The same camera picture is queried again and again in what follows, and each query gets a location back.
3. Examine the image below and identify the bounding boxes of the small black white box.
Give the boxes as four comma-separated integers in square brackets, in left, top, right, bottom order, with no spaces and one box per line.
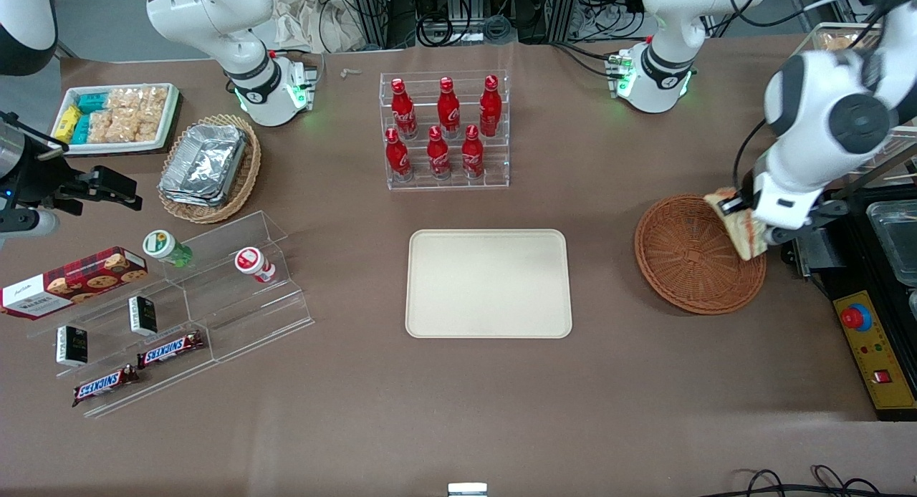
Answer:
[55,325,89,368]
[128,295,159,337]

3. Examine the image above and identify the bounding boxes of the white rectangular snack tray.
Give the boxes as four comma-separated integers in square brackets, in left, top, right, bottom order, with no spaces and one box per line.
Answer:
[52,83,181,157]

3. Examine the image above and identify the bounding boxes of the clear acrylic bottle rack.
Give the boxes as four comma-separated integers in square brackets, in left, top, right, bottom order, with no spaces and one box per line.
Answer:
[379,70,512,192]

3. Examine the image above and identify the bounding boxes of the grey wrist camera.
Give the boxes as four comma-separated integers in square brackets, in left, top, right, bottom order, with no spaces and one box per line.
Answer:
[0,209,60,239]
[765,199,850,247]

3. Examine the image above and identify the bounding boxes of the white wire snack rack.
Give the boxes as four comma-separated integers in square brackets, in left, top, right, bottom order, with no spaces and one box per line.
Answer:
[808,22,917,184]

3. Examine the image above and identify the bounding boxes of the red cola bottle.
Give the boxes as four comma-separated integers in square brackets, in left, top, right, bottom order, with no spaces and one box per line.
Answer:
[384,127,413,182]
[426,125,453,181]
[437,76,462,139]
[390,78,418,140]
[461,124,486,180]
[479,74,502,138]

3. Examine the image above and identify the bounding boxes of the black floor cables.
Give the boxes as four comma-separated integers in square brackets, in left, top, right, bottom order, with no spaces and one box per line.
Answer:
[708,464,883,497]

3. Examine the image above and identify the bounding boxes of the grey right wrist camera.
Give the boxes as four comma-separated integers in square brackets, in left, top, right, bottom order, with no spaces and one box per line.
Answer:
[0,209,60,239]

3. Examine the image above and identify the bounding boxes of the clear plastic container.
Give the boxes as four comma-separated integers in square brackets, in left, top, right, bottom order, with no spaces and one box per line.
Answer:
[866,199,917,291]

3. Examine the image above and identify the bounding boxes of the red tartan cookie box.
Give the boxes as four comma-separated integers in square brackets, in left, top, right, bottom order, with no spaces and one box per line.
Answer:
[0,246,149,321]

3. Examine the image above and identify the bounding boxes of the red lidded cup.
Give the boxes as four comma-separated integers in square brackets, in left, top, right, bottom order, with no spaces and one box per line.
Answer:
[234,246,277,284]

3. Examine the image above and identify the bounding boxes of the coiled black cable bundle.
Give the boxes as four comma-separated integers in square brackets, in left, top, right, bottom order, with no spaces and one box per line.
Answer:
[415,13,514,45]

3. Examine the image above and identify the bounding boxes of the green lidded cup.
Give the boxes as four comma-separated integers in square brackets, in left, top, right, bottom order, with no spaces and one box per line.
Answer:
[142,229,193,268]

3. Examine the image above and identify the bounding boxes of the black metal equipment base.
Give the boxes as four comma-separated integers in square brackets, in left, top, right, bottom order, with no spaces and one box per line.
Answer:
[791,189,917,421]

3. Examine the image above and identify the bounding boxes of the yellow emergency stop box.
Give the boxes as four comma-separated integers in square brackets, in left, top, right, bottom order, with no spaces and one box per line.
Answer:
[832,290,917,412]

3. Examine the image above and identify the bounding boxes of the clear acrylic stepped display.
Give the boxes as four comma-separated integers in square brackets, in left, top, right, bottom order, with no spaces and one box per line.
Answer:
[24,210,315,420]

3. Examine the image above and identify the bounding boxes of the black base power cables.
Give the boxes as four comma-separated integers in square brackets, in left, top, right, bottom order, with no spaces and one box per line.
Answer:
[550,41,625,80]

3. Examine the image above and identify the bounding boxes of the stacked aluminium foil trays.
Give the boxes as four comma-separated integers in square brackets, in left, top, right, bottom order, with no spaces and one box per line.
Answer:
[158,122,249,208]

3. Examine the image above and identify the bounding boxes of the snickers chocolate bar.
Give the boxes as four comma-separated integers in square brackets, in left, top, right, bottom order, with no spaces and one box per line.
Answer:
[71,364,141,408]
[135,330,206,370]

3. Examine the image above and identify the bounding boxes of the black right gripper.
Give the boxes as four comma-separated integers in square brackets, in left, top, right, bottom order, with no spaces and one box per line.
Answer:
[0,134,143,217]

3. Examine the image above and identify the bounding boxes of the brown wicker basket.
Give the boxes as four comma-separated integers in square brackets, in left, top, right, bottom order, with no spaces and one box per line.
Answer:
[634,193,767,316]

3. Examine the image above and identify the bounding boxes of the aluminium frame rack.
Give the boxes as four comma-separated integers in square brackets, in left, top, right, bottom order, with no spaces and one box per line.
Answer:
[347,0,647,48]

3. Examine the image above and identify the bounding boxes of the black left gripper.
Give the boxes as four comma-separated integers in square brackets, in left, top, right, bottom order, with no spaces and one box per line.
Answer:
[718,168,760,218]

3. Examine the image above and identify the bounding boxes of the rice cracker bag in rack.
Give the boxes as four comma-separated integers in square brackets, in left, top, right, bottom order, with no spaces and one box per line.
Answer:
[820,31,864,54]

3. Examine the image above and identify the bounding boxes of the crumpled beige cloth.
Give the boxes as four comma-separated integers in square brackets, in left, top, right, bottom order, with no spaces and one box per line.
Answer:
[272,0,370,54]

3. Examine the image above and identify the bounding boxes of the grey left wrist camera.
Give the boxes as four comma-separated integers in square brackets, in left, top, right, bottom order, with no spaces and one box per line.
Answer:
[765,199,850,247]

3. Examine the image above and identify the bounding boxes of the beige plastic tray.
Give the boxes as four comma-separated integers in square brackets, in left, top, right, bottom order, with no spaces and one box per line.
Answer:
[405,228,574,339]

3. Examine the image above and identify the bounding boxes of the triangular sandwich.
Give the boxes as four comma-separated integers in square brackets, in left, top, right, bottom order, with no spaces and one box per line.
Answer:
[704,187,769,262]

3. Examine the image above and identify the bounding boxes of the yellow snack packet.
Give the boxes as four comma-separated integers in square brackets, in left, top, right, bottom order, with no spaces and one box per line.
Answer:
[55,104,80,144]

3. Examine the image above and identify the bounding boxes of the light oval wicker basket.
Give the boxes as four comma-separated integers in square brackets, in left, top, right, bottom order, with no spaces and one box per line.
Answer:
[157,113,263,225]

